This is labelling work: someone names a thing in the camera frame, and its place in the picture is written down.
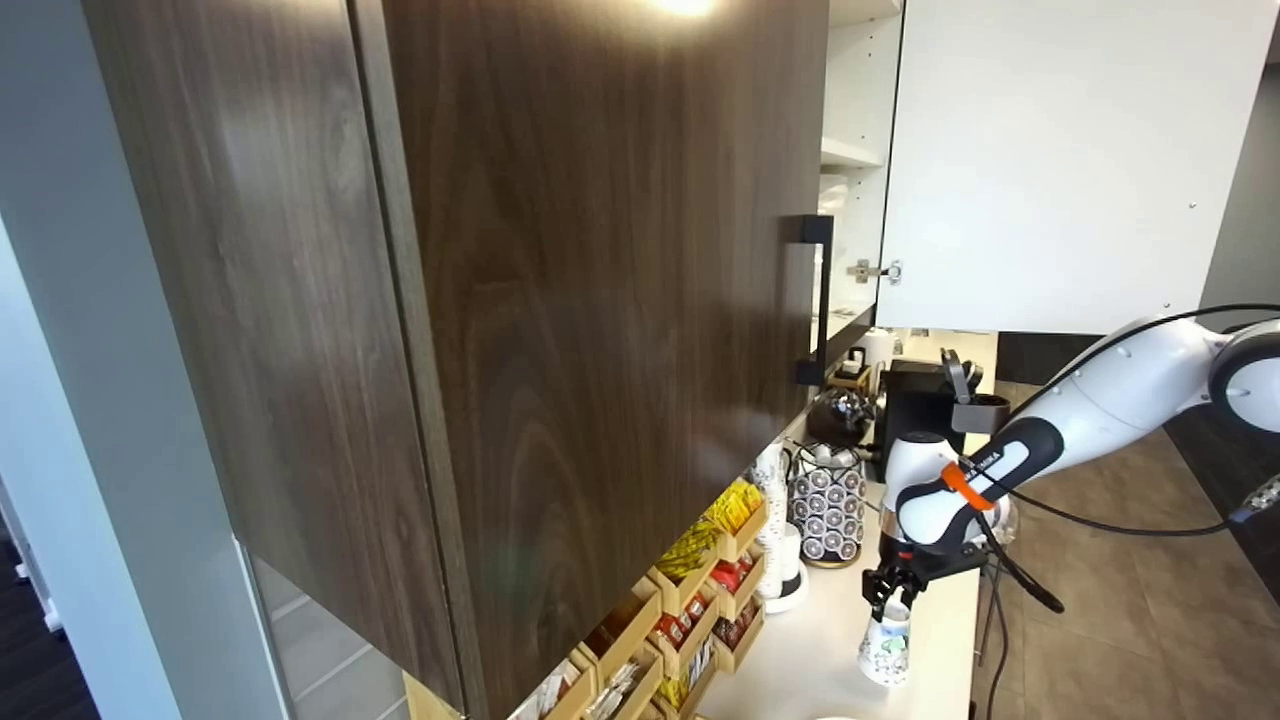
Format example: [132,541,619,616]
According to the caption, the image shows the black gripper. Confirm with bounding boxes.
[854,541,933,627]

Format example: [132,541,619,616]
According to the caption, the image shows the small clear bottle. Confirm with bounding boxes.
[859,600,915,678]

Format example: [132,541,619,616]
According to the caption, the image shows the patterned paper cup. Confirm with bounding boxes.
[854,659,921,693]

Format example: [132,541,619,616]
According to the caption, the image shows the stack of white lids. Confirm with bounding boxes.
[771,521,806,597]

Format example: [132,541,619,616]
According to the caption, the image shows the patterned black white cup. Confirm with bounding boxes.
[779,437,872,574]

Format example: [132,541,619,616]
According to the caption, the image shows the black round pot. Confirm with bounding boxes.
[804,383,877,456]

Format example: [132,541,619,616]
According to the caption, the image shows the black coffee machine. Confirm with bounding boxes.
[872,349,1012,471]

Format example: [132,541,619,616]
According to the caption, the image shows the tiered wooden condiment organizer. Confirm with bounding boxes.
[510,471,771,720]

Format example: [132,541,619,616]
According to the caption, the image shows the small white container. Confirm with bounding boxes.
[854,328,901,378]

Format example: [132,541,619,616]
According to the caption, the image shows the white cabinet door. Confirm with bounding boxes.
[872,0,1280,338]

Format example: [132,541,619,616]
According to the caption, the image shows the white open cupboard shelves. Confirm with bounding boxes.
[813,0,911,345]

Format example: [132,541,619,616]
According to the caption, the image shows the plain dark wood cabinet door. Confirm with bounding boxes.
[72,0,464,714]

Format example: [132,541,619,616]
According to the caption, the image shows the black counter cable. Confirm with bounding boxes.
[972,586,1016,720]

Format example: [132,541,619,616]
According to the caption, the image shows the orange cable strap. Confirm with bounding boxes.
[939,461,998,517]

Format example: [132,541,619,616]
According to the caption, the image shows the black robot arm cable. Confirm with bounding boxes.
[975,302,1280,616]

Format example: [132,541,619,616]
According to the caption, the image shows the black cabinet door handle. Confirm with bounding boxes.
[774,213,838,388]

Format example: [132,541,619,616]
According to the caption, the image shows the dark wood door with handle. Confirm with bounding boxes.
[376,0,831,720]

